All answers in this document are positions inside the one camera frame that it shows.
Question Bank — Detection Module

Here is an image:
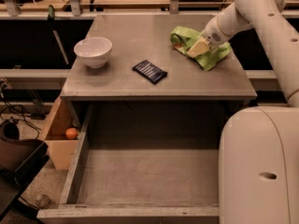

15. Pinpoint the black bin on floor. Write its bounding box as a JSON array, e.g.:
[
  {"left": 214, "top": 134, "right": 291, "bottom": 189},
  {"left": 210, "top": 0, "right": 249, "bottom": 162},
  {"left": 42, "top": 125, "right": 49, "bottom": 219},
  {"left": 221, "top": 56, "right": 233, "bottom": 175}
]
[{"left": 0, "top": 119, "right": 50, "bottom": 219}]

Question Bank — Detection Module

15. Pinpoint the dark blue snack packet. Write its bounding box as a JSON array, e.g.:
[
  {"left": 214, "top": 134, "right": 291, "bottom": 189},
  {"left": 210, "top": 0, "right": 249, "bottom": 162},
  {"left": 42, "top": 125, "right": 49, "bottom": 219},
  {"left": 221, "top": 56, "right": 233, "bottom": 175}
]
[{"left": 132, "top": 60, "right": 167, "bottom": 84}]

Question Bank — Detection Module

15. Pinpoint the small grey floor object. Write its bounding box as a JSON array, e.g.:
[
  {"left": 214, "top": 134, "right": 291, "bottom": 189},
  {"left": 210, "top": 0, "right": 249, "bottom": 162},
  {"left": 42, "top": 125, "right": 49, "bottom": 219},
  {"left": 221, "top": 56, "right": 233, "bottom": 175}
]
[{"left": 36, "top": 194, "right": 51, "bottom": 209}]

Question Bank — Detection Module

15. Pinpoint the black floor cable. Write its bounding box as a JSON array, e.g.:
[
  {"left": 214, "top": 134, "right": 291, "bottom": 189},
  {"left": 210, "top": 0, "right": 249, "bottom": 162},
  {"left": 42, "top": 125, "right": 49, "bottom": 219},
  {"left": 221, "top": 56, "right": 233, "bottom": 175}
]
[{"left": 0, "top": 81, "right": 42, "bottom": 140}]

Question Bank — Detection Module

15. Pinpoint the grey cabinet with top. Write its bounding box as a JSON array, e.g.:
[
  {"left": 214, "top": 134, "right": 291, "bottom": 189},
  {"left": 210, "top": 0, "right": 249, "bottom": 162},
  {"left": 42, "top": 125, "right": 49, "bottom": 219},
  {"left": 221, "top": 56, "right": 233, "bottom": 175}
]
[{"left": 61, "top": 13, "right": 256, "bottom": 126}]

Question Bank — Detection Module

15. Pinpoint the white ceramic bowl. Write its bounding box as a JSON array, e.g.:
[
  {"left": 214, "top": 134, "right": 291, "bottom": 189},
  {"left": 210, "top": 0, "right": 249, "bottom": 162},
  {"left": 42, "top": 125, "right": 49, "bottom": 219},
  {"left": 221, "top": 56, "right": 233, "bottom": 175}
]
[{"left": 74, "top": 36, "right": 112, "bottom": 68}]

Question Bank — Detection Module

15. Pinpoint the green rice chip bag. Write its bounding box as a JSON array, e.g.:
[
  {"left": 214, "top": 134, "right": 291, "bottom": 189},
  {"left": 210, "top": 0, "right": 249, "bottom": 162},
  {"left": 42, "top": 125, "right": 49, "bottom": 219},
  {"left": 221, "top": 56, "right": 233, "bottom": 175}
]
[{"left": 170, "top": 26, "right": 231, "bottom": 71}]

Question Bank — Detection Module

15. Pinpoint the wooden box on floor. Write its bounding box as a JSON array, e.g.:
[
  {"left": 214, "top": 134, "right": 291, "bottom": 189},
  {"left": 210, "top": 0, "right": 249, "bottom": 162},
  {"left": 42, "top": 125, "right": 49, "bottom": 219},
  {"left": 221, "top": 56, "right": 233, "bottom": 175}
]
[{"left": 42, "top": 97, "right": 78, "bottom": 171}]

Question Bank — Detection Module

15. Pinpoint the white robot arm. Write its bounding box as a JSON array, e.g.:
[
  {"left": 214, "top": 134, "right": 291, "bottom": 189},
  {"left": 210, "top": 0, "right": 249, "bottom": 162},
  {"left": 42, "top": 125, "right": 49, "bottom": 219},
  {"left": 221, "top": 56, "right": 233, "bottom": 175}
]
[{"left": 188, "top": 0, "right": 299, "bottom": 224}]

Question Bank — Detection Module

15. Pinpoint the metal railing frame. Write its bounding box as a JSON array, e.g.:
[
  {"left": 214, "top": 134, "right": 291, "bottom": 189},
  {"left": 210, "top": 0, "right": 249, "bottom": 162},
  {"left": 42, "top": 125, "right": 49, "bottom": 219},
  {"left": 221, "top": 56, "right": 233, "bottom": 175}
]
[{"left": 0, "top": 0, "right": 299, "bottom": 21}]

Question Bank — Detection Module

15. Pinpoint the orange ball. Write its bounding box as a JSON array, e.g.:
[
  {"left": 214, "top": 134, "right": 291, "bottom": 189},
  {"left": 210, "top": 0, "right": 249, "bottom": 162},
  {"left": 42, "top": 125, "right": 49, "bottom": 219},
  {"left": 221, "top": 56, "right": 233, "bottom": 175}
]
[{"left": 65, "top": 128, "right": 78, "bottom": 140}]

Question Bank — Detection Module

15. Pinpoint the open grey top drawer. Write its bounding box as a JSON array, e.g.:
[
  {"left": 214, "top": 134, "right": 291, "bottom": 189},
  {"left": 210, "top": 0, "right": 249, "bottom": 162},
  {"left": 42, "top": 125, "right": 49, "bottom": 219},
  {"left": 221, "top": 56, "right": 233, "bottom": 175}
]
[{"left": 38, "top": 102, "right": 220, "bottom": 224}]

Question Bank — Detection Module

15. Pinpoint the green handled tool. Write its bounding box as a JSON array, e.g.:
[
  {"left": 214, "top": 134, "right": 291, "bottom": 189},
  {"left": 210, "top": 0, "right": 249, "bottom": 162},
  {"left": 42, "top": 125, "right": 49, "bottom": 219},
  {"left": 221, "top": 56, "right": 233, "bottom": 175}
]
[{"left": 48, "top": 5, "right": 70, "bottom": 65}]

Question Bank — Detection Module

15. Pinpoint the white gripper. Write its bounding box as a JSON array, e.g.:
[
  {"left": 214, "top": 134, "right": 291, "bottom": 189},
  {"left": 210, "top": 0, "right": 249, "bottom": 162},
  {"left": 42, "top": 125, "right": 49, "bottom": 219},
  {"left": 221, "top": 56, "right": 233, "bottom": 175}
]
[{"left": 187, "top": 11, "right": 237, "bottom": 58}]

